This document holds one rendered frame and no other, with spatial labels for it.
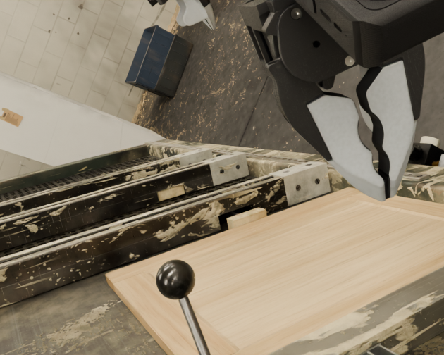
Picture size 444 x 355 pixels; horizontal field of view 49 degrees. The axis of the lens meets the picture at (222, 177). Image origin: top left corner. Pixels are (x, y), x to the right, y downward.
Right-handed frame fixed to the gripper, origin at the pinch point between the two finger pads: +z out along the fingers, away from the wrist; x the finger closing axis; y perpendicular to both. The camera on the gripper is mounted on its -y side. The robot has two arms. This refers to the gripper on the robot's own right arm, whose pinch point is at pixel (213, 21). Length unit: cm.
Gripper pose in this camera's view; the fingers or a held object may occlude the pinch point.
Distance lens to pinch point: 97.5
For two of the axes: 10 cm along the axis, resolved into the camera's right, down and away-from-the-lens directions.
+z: 5.6, 7.0, 4.5
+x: 4.1, 2.5, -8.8
